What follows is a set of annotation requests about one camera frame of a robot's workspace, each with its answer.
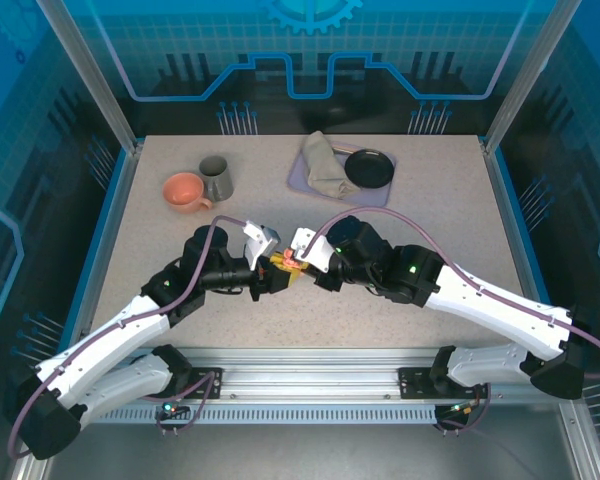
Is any pink earbud charging case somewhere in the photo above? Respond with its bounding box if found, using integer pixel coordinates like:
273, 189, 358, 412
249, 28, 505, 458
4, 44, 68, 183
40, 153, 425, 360
272, 251, 302, 272

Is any lavender plastic tray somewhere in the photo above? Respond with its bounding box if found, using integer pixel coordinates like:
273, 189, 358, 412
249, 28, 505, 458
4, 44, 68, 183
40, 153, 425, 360
285, 142, 399, 210

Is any orange ceramic mug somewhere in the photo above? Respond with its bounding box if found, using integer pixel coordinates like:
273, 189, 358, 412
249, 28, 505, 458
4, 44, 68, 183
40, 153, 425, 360
162, 172, 215, 215

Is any grey metal mug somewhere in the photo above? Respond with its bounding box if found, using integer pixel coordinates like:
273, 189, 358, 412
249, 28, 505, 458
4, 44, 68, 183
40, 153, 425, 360
198, 155, 235, 202

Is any black round plate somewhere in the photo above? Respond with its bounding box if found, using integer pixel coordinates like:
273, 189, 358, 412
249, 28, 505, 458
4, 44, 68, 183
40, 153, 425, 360
344, 148, 396, 190

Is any beige folded cloth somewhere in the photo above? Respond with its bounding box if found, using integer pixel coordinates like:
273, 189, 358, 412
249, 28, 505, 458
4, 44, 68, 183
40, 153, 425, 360
301, 130, 362, 200

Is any small LED electronics board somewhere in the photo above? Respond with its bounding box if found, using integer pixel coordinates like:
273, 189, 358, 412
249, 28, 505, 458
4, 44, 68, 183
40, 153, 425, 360
160, 394, 191, 417
447, 399, 481, 417

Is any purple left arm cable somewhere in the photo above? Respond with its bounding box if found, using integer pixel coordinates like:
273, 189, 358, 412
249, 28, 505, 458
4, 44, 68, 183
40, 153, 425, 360
7, 214, 254, 460

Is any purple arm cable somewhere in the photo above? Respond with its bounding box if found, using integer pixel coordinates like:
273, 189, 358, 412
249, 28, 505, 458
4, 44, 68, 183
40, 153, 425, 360
7, 214, 254, 460
299, 206, 600, 434

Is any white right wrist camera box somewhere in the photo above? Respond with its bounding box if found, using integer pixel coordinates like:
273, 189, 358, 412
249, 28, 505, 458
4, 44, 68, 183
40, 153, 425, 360
290, 227, 334, 274

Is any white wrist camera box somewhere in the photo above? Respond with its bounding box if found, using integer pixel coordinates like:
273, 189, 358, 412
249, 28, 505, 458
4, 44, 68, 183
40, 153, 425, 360
290, 227, 334, 274
242, 220, 282, 272

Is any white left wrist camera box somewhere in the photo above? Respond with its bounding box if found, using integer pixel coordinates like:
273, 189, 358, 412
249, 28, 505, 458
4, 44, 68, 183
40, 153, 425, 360
242, 220, 282, 272

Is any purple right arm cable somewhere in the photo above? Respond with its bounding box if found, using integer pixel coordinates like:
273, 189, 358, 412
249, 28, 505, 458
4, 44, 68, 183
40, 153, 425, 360
299, 206, 600, 434

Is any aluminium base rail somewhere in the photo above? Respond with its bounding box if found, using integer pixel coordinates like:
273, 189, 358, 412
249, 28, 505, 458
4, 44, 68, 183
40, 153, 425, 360
47, 347, 576, 404

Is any aluminium table side rail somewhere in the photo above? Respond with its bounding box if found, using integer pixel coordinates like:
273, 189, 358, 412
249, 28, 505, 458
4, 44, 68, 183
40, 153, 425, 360
62, 142, 146, 364
481, 142, 576, 326

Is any slotted grey cable duct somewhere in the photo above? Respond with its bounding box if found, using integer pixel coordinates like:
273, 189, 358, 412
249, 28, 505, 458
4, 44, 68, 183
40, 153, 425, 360
87, 405, 439, 424

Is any aluminium frame post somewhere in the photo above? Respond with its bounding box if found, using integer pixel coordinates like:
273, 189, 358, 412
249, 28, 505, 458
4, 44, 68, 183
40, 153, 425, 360
482, 0, 584, 154
34, 0, 144, 154

